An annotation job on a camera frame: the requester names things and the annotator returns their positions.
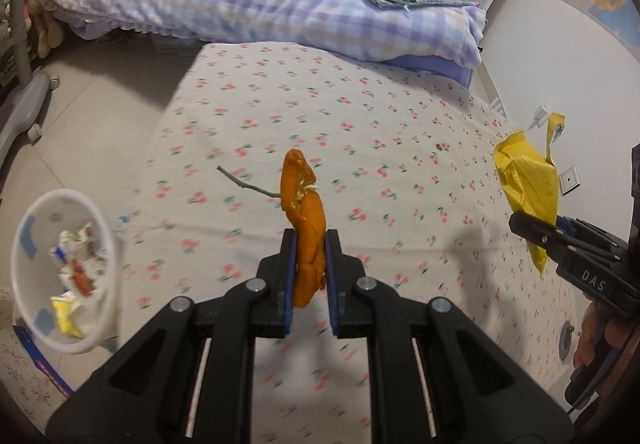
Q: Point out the white patterned waste bin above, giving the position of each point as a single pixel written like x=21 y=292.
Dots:
x=30 y=284

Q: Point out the person's right hand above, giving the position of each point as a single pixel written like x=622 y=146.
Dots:
x=587 y=329

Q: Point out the orange peel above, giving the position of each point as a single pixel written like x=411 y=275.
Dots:
x=305 y=224

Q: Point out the purple blanket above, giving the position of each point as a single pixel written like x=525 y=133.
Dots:
x=450 y=64

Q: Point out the flat blue box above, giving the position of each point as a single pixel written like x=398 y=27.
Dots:
x=42 y=364

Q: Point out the white wall socket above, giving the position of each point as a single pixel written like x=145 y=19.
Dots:
x=569 y=180

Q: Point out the grey chair base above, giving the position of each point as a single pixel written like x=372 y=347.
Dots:
x=25 y=99

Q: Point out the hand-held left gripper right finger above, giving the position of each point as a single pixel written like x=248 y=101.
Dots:
x=332 y=274

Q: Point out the white charger plug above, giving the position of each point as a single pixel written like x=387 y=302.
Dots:
x=540 y=114

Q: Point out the yellow plastic package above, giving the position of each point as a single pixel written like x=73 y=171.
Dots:
x=530 y=184

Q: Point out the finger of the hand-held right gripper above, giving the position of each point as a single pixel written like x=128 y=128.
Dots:
x=590 y=274
x=565 y=225

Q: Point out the beige floral rug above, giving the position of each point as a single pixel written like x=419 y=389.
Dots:
x=20 y=374

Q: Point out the thin brown twig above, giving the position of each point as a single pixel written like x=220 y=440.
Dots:
x=245 y=184

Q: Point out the yellow wrapper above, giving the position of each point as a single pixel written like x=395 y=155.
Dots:
x=67 y=319

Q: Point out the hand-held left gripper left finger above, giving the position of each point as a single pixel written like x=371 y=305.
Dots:
x=287 y=274

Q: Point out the cherry print bed sheet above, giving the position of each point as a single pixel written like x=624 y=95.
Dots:
x=375 y=124

